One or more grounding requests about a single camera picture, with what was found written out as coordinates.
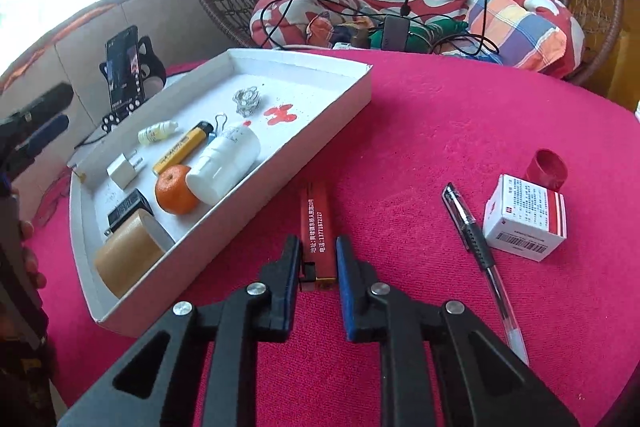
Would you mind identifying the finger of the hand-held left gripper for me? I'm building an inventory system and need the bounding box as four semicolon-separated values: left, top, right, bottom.
0;113;71;180
0;82;76;130

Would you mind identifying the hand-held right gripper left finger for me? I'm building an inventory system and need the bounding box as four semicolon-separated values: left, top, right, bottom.
57;234;304;427

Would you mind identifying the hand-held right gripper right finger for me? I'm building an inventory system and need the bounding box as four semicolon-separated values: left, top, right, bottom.
335;234;581;427

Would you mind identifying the red slim lighter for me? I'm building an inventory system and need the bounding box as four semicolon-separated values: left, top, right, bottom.
298;182;337;293

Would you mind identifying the white charger plug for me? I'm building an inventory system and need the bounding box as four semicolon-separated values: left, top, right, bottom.
106;149;146;189

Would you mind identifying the small eye drop bottle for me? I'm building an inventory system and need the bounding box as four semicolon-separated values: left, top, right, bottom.
137;120;179;146

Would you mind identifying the brown tape roll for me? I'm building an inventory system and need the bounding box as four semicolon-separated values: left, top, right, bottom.
93;216;176;300

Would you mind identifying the yellow lighter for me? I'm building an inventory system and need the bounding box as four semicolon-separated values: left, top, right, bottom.
151;121;215;176

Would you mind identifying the tangerine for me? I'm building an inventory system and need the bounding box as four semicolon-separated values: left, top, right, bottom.
154;164;200;215

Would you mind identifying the white pill bottle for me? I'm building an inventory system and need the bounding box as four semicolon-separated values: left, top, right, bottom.
185;125;262;206

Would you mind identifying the black binder clip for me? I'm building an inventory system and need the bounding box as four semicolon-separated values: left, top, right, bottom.
207;113;231;145

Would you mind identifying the white cardboard tray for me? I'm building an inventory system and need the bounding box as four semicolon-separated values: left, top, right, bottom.
68;48;374;339

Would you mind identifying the silver flower keychain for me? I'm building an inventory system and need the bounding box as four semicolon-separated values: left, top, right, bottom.
232;85;263;116

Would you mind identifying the person's left hand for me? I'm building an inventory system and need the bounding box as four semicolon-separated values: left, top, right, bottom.
19;218;47;292

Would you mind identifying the black smartphone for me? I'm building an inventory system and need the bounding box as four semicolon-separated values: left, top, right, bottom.
105;25;147;112

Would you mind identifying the phone on cat stand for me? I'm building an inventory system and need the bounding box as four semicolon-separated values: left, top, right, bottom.
98;36;167;132

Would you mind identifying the black gel pen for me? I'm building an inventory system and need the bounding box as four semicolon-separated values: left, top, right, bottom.
441;182;530;367

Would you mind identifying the white red medicine box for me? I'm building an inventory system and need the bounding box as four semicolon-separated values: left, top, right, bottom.
482;173;568;263

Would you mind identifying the red plastic cap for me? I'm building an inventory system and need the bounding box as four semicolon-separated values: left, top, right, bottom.
524;148;569;190

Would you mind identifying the black power adapter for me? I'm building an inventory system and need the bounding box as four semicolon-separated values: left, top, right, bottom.
382;14;412;52

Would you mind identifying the red white bolster pillow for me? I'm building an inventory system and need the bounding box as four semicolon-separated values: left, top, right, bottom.
507;0;586;80
250;0;371;50

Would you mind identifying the green cloth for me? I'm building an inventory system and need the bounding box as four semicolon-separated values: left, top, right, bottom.
367;19;468;55

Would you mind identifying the plaid pillow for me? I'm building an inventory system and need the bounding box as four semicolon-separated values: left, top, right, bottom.
462;0;568;72

